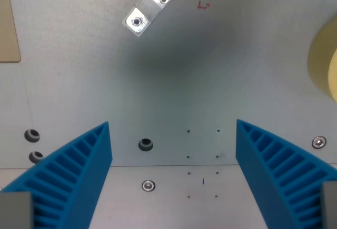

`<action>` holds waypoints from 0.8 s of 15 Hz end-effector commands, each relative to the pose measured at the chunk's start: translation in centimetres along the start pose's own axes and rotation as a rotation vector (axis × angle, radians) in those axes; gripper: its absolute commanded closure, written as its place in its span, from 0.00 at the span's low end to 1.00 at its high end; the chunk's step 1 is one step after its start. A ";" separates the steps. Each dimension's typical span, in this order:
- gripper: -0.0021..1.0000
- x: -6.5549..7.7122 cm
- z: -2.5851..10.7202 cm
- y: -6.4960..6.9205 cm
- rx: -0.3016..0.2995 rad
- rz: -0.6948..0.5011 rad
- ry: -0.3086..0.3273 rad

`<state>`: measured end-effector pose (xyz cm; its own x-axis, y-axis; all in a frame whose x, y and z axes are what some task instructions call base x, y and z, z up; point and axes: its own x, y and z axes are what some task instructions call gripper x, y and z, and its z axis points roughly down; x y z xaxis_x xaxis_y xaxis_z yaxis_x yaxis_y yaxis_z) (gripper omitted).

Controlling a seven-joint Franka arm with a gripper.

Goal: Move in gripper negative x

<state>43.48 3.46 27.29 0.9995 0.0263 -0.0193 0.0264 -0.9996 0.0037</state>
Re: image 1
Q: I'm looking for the silver metal bracket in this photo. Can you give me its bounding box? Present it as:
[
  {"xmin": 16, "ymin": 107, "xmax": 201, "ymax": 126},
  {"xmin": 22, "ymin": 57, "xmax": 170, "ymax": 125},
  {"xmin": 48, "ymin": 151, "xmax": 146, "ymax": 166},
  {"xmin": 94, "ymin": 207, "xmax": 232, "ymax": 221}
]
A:
[{"xmin": 122, "ymin": 0, "xmax": 174, "ymax": 38}]

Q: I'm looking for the silver socket head screw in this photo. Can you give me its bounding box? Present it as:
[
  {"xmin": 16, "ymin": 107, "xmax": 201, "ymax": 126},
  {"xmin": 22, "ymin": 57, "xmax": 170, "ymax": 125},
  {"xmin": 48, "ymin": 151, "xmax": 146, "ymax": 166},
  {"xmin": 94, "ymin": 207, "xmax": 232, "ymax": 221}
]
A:
[
  {"xmin": 141, "ymin": 180, "xmax": 156, "ymax": 193},
  {"xmin": 311, "ymin": 136, "xmax": 327, "ymax": 150}
]

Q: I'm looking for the tan wooden board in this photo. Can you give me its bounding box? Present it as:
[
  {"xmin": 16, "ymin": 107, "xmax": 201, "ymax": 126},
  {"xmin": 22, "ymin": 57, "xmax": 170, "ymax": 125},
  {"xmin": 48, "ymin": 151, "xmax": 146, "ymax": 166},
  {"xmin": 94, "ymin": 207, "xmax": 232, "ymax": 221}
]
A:
[{"xmin": 0, "ymin": 0, "xmax": 22, "ymax": 63}]

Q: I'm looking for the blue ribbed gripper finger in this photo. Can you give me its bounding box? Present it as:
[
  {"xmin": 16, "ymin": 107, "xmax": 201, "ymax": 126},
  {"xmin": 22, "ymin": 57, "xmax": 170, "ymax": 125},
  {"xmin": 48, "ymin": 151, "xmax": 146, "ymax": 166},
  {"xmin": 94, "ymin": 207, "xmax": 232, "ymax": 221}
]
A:
[
  {"xmin": 0, "ymin": 121, "xmax": 113, "ymax": 229},
  {"xmin": 235, "ymin": 119, "xmax": 337, "ymax": 229}
]

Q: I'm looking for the yellow tape roll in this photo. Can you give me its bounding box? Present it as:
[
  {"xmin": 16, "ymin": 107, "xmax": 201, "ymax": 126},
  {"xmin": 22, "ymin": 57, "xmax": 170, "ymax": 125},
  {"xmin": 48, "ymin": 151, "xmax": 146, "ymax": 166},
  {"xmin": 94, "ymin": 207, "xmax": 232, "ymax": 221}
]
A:
[{"xmin": 307, "ymin": 16, "xmax": 337, "ymax": 101}]

